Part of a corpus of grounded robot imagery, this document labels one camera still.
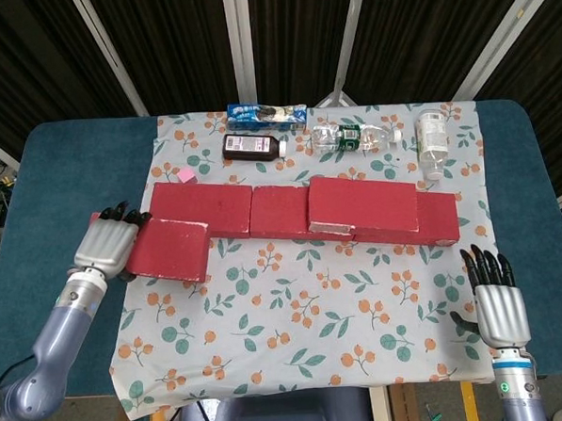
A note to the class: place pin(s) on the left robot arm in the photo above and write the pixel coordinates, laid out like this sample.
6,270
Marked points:
56,335

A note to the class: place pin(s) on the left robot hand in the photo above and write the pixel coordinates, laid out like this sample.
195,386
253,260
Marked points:
106,243

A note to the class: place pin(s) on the clear bottle with white label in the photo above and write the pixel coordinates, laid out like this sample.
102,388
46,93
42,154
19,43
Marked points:
432,136

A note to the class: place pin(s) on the clear bottle with green label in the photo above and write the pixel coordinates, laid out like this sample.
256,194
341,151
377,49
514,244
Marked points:
352,138

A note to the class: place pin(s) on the floral tablecloth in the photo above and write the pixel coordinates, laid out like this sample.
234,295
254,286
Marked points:
267,315

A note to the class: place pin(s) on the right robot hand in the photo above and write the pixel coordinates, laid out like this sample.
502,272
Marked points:
501,314

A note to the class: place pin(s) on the brown medicine bottle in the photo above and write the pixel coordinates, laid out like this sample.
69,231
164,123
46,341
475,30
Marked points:
249,147

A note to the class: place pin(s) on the dark pleated curtain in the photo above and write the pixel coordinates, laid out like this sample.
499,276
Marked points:
173,41

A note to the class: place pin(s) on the white metal frame post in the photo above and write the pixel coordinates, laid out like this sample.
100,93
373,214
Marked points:
498,34
347,37
241,43
112,54

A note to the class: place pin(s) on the blue grey robot torso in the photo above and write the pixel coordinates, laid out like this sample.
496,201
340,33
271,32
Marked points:
282,415

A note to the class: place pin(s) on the blue felt table cover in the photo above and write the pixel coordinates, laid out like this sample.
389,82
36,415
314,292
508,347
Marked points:
72,174

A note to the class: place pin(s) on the blue cookie package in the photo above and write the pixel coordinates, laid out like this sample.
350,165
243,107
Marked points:
266,116

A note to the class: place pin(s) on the small pink cube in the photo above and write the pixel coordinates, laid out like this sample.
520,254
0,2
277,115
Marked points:
187,176

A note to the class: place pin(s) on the red brick row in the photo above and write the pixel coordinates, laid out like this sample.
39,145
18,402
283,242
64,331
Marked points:
437,216
278,213
200,200

